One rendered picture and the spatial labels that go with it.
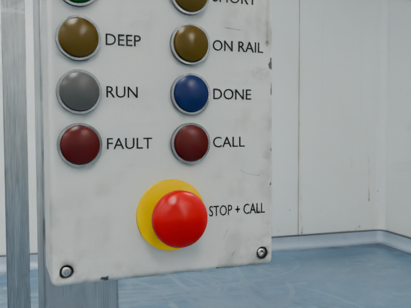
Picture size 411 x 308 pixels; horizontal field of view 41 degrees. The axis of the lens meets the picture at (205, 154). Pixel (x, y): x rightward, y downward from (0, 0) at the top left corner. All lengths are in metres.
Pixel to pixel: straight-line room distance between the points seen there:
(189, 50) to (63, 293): 0.22
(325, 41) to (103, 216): 4.07
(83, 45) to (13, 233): 1.22
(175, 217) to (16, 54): 1.22
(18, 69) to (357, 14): 3.42
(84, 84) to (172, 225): 0.11
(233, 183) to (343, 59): 4.07
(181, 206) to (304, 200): 3.96
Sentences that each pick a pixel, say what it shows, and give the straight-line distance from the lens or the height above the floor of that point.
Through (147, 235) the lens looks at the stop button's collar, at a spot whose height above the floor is 0.87.
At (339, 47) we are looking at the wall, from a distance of 4.46.
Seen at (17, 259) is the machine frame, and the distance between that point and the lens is 1.58.
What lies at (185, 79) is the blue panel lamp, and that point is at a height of 0.98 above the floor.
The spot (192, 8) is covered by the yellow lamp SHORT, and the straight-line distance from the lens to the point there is 0.40.
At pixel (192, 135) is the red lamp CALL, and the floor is 0.94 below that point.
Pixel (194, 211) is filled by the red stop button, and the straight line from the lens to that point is 0.38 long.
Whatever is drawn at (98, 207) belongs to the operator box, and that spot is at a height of 0.89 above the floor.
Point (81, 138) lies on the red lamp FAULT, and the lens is 0.37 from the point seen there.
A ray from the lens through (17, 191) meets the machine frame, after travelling 1.55.
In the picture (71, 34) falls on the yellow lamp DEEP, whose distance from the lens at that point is 0.38.
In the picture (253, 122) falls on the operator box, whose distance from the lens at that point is 0.42.
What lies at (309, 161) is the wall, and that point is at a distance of 4.30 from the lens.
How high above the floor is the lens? 0.95
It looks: 3 degrees down
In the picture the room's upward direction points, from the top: straight up
